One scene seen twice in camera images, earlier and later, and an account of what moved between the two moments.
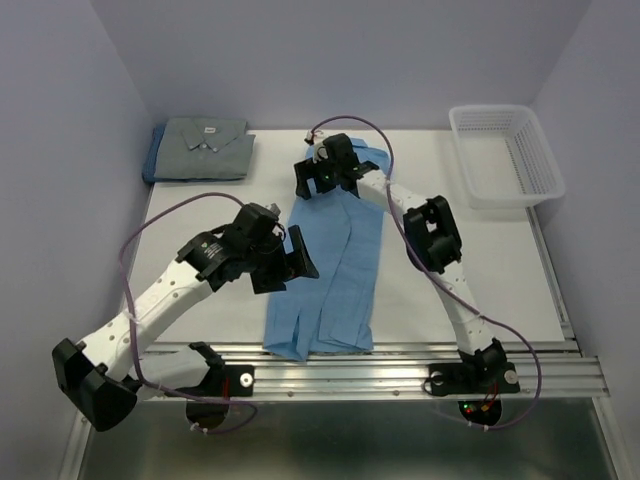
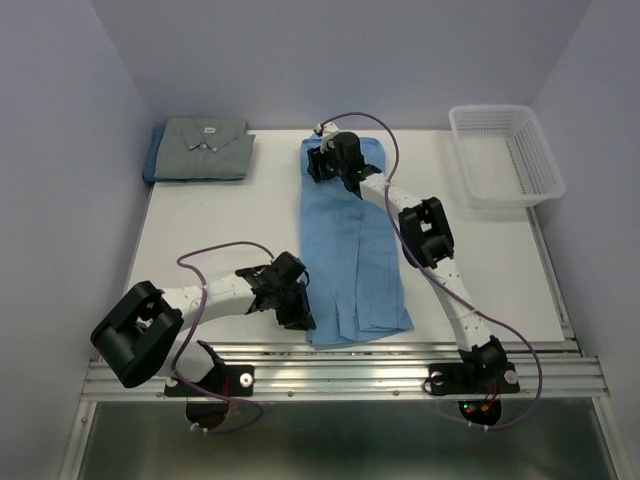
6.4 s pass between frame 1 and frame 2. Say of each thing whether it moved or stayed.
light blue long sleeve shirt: moved
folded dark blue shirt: stayed
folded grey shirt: stayed
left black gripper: moved
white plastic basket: stayed
